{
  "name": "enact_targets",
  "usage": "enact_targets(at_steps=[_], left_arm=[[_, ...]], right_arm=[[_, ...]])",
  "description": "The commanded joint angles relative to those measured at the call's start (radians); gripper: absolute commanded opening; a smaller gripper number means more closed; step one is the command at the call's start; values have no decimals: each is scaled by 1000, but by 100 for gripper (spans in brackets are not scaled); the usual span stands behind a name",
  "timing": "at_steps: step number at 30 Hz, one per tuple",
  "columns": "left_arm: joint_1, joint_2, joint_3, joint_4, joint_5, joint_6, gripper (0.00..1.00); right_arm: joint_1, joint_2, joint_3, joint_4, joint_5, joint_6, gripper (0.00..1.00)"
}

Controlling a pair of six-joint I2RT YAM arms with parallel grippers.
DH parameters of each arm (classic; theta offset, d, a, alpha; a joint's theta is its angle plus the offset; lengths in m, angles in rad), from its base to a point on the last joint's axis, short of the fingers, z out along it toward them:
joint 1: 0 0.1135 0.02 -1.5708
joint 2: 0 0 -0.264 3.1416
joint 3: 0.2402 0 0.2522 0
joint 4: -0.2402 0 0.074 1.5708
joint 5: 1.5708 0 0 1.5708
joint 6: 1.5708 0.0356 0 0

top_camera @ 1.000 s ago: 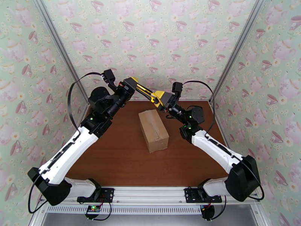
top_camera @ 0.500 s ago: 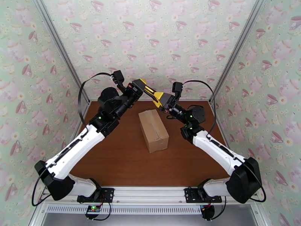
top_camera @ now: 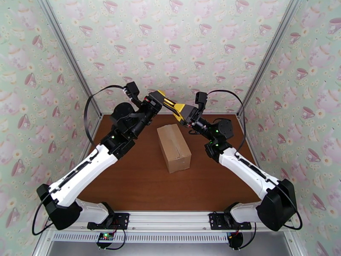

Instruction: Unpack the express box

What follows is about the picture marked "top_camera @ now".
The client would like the yellow black utility knife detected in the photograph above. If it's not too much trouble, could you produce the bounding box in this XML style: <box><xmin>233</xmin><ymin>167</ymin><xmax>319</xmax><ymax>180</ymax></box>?
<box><xmin>156</xmin><ymin>90</ymin><xmax>190</xmax><ymax>122</ymax></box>

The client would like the brown cardboard box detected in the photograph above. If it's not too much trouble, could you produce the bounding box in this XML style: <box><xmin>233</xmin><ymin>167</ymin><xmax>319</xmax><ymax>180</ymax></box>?
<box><xmin>156</xmin><ymin>123</ymin><xmax>192</xmax><ymax>174</ymax></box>

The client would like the small green circuit board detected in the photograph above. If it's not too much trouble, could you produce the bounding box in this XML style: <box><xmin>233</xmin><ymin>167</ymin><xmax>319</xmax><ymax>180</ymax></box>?
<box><xmin>97</xmin><ymin>232</ymin><xmax>115</xmax><ymax>244</ymax></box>

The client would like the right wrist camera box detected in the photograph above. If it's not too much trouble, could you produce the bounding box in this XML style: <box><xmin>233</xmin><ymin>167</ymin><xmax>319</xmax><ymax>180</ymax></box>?
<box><xmin>195</xmin><ymin>91</ymin><xmax>208</xmax><ymax>111</ymax></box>

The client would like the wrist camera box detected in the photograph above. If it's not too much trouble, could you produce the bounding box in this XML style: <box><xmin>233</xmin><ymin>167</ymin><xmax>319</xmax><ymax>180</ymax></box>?
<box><xmin>125</xmin><ymin>81</ymin><xmax>141</xmax><ymax>101</ymax></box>
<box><xmin>195</xmin><ymin>91</ymin><xmax>208</xmax><ymax>111</ymax></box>

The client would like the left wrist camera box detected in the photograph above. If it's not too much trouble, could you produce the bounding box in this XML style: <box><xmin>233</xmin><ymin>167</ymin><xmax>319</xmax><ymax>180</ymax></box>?
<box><xmin>125</xmin><ymin>81</ymin><xmax>141</xmax><ymax>101</ymax></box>

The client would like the aluminium frame post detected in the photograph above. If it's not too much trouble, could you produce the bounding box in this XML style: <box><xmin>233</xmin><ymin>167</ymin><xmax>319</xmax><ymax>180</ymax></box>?
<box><xmin>237</xmin><ymin>0</ymin><xmax>304</xmax><ymax>117</ymax></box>
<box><xmin>36</xmin><ymin>0</ymin><xmax>103</xmax><ymax>117</ymax></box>

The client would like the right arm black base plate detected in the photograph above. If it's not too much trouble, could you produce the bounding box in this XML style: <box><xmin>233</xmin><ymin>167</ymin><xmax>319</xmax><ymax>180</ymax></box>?
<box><xmin>208</xmin><ymin>212</ymin><xmax>252</xmax><ymax>230</ymax></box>

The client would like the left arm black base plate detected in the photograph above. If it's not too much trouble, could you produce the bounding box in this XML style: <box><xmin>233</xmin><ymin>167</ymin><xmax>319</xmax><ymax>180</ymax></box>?
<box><xmin>87</xmin><ymin>212</ymin><xmax>130</xmax><ymax>230</ymax></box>

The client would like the wide aluminium base rail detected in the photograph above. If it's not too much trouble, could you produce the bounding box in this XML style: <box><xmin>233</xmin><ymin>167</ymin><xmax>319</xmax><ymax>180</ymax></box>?
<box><xmin>43</xmin><ymin>209</ymin><xmax>295</xmax><ymax>233</ymax></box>

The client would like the thin black wire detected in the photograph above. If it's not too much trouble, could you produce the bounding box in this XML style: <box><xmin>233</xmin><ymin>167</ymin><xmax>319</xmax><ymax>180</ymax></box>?
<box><xmin>241</xmin><ymin>223</ymin><xmax>257</xmax><ymax>249</ymax></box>
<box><xmin>89</xmin><ymin>226</ymin><xmax>129</xmax><ymax>250</ymax></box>

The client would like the black round bracket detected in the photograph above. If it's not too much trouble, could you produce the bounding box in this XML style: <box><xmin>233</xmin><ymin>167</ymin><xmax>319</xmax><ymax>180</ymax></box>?
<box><xmin>228</xmin><ymin>232</ymin><xmax>243</xmax><ymax>250</ymax></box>

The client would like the white slotted cable tray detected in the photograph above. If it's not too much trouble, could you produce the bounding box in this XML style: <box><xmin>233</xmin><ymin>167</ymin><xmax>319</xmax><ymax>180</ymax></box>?
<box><xmin>52</xmin><ymin>231</ymin><xmax>230</xmax><ymax>243</ymax></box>

